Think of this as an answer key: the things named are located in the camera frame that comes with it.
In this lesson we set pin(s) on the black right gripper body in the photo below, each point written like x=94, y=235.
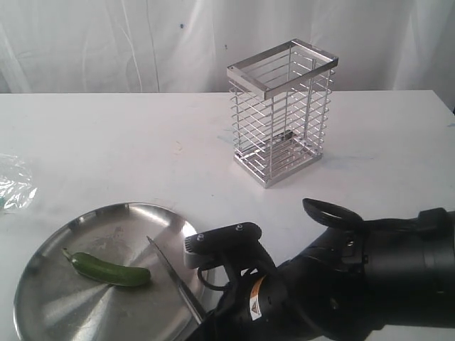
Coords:
x=254, y=301

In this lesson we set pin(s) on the black handled kitchen knife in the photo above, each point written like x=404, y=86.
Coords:
x=192, y=303

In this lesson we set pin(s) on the green cucumber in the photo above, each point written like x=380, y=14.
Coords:
x=105, y=272

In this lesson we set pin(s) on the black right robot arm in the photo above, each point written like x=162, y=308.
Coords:
x=355, y=278

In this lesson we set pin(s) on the round stainless steel plate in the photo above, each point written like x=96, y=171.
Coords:
x=54, y=302

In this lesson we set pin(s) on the clear plastic bag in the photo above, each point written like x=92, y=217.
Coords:
x=17, y=186

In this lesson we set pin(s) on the chrome wire utensil holder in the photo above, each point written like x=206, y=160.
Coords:
x=280, y=103

